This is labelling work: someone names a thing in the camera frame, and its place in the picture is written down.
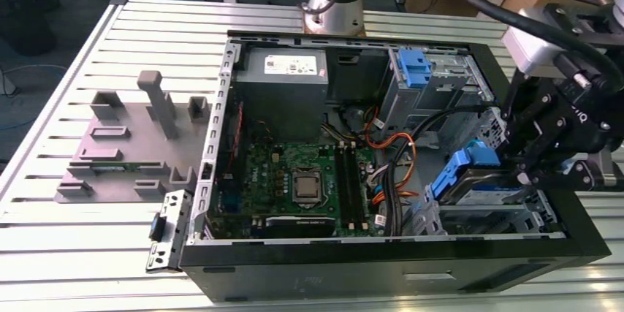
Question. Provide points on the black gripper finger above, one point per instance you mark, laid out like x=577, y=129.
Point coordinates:
x=531, y=118
x=565, y=175

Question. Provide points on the hard disk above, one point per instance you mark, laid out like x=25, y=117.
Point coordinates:
x=456, y=175

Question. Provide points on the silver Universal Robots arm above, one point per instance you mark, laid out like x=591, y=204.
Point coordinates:
x=336, y=16

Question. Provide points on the metal disk bay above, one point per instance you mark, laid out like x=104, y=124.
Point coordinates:
x=487, y=208

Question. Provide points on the silver drive cage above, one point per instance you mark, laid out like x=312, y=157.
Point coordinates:
x=439, y=103

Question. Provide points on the blue drive cage latch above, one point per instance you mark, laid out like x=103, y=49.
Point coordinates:
x=413, y=67

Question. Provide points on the black RAM slot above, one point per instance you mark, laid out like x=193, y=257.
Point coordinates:
x=357, y=188

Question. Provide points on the silver CPU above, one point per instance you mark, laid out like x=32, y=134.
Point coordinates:
x=308, y=186

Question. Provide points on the CPU socket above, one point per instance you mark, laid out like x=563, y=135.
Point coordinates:
x=312, y=201

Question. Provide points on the grey power supply unit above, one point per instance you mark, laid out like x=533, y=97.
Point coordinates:
x=283, y=107

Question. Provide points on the black PC case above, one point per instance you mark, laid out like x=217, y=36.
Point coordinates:
x=341, y=275

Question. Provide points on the green motherboard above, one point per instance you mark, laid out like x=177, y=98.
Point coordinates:
x=272, y=166

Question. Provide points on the black graphics card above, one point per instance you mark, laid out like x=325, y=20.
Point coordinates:
x=297, y=226

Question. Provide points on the grey parts rack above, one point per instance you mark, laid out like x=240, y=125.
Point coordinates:
x=145, y=151

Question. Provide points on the blue VGA connector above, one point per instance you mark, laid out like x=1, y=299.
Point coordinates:
x=156, y=226

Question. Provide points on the green RAM stick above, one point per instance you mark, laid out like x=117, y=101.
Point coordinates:
x=112, y=167

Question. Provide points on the black bin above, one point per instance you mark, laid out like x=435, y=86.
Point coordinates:
x=29, y=30

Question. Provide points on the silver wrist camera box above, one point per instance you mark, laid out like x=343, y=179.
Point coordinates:
x=531, y=49

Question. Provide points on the silver rear latch bracket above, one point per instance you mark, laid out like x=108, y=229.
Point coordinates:
x=171, y=253

